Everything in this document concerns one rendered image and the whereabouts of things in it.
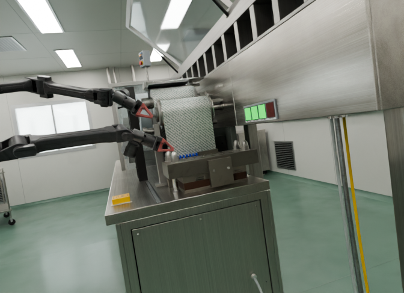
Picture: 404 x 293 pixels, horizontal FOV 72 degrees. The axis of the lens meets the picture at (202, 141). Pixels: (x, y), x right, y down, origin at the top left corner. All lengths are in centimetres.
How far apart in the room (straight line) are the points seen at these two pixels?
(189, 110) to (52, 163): 588
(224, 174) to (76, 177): 599
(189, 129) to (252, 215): 48
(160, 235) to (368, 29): 90
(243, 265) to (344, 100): 79
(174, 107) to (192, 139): 17
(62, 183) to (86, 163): 65
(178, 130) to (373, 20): 90
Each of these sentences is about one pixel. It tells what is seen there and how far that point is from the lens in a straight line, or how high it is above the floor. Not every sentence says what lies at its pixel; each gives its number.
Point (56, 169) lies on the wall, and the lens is 704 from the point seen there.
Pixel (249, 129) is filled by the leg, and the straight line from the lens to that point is 159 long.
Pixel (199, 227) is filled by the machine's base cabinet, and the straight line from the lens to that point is 114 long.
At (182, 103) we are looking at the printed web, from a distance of 135.
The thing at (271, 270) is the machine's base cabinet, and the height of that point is 52.
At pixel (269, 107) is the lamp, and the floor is 119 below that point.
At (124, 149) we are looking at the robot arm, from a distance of 129.
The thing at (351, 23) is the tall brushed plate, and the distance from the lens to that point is 75.
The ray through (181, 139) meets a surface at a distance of 133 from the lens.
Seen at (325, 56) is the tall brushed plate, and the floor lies 129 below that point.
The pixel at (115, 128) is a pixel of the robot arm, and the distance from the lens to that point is 127.
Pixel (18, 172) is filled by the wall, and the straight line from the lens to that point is 722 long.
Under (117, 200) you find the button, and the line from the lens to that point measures 120.
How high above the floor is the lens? 116
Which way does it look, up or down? 3 degrees down
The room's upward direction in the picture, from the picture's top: 8 degrees counter-clockwise
